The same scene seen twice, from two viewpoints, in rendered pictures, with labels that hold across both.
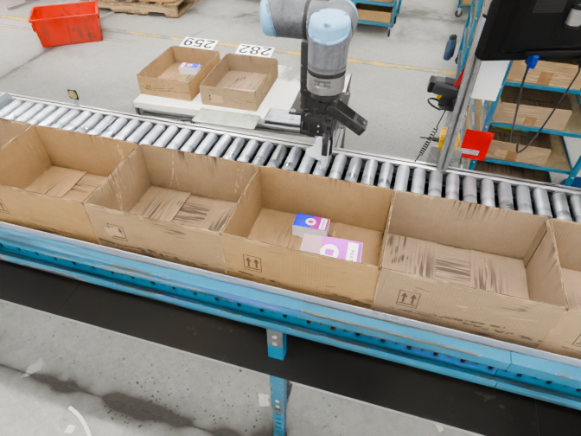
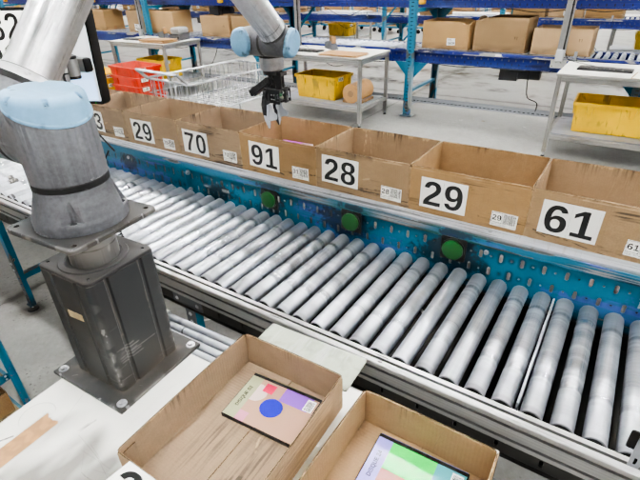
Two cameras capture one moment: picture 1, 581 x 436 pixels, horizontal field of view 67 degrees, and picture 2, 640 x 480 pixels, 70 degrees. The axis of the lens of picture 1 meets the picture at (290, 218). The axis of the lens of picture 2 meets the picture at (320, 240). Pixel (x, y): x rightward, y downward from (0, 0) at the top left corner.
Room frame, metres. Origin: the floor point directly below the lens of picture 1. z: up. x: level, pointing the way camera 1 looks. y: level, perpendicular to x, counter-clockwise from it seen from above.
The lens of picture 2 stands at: (2.62, 0.62, 1.62)
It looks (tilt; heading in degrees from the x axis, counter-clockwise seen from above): 30 degrees down; 198
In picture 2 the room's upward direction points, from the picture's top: 2 degrees counter-clockwise
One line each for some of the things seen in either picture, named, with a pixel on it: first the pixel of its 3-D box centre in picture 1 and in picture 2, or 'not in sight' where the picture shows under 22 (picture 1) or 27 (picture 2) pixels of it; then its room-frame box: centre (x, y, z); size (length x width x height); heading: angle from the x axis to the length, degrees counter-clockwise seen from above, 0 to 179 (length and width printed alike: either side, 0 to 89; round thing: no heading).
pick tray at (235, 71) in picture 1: (240, 80); (240, 426); (2.07, 0.25, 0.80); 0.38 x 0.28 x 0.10; 166
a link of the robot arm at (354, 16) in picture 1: (333, 22); (251, 40); (1.09, -0.10, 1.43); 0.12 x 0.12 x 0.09; 76
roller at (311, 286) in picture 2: (233, 176); (324, 274); (1.39, 0.23, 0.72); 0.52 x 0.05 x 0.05; 164
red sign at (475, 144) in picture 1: (467, 144); not in sight; (1.43, -0.69, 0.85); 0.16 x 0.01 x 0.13; 74
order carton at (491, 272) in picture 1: (460, 264); (230, 135); (0.72, -0.43, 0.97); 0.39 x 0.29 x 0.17; 74
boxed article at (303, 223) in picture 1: (310, 227); not in sight; (0.91, -0.06, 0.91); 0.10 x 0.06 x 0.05; 74
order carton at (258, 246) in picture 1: (310, 233); (296, 149); (0.83, -0.06, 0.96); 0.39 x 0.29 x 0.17; 74
